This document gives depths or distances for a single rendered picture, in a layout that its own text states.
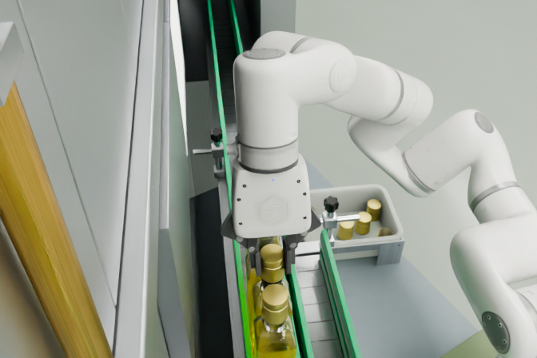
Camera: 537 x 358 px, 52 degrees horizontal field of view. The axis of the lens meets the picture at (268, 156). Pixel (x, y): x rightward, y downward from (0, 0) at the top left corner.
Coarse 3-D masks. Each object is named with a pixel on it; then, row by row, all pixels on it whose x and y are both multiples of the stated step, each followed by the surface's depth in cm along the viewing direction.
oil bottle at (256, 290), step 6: (258, 282) 82; (282, 282) 82; (252, 288) 84; (258, 288) 81; (288, 288) 83; (252, 294) 84; (258, 294) 81; (288, 294) 81; (252, 300) 86; (258, 300) 80; (288, 300) 81; (258, 306) 80; (288, 306) 80; (258, 312) 80; (288, 312) 81
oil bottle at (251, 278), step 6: (246, 258) 87; (246, 264) 86; (246, 270) 86; (252, 270) 84; (246, 276) 87; (252, 276) 84; (246, 282) 89; (252, 282) 85; (246, 288) 92; (246, 294) 94; (252, 306) 89; (252, 312) 90; (252, 318) 91; (252, 324) 92; (252, 330) 93; (252, 336) 95; (252, 342) 96
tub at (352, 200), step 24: (312, 192) 132; (336, 192) 132; (360, 192) 133; (384, 192) 132; (336, 216) 135; (384, 216) 131; (312, 240) 130; (336, 240) 130; (360, 240) 120; (384, 240) 121
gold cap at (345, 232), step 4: (340, 224) 128; (344, 224) 128; (348, 224) 128; (352, 224) 128; (340, 228) 128; (344, 228) 127; (348, 228) 127; (352, 228) 127; (340, 232) 128; (344, 232) 128; (348, 232) 128; (352, 232) 129; (340, 236) 129; (344, 236) 128; (348, 236) 128; (344, 240) 129
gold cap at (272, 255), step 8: (264, 248) 76; (272, 248) 76; (280, 248) 76; (264, 256) 75; (272, 256) 75; (280, 256) 75; (264, 264) 75; (272, 264) 75; (280, 264) 75; (264, 272) 77; (272, 272) 76; (280, 272) 77; (272, 280) 77
